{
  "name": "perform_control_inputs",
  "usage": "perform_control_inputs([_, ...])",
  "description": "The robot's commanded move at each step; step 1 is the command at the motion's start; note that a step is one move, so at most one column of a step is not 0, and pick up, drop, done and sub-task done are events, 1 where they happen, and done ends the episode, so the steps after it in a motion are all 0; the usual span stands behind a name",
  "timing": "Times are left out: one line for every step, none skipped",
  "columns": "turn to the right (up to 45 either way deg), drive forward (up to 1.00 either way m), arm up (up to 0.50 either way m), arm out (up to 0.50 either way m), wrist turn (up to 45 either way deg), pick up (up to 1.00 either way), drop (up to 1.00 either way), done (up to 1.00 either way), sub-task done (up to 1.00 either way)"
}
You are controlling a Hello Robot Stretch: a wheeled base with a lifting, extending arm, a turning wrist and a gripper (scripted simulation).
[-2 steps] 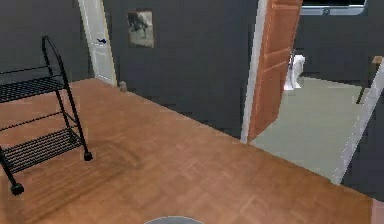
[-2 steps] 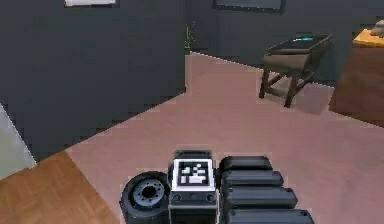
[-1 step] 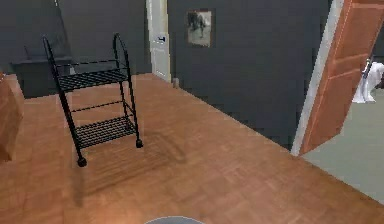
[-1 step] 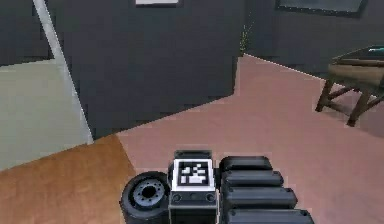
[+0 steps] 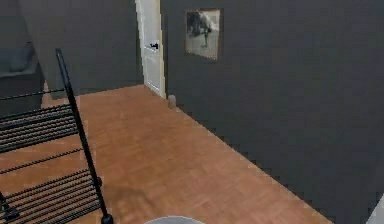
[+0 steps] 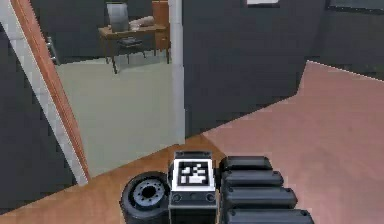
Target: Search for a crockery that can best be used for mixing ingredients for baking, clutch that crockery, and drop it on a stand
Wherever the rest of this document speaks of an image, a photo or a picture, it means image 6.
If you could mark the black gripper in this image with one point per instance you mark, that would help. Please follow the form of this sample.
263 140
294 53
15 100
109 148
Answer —
146 196

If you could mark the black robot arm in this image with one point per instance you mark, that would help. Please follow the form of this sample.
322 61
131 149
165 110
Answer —
246 193

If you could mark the brown wooden desk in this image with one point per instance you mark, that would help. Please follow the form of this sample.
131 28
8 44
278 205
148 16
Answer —
133 33

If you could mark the brown wooden cupboard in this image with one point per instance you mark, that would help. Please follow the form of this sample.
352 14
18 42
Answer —
161 23

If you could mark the beige cloth bundle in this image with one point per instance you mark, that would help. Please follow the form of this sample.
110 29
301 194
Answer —
143 22

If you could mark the grey desk chair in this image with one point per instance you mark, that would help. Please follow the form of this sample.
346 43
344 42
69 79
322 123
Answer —
120 20

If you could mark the dark framed window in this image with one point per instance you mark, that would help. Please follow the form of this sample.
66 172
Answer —
356 5

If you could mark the white framed wall picture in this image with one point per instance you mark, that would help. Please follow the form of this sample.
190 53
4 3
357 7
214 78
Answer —
262 2

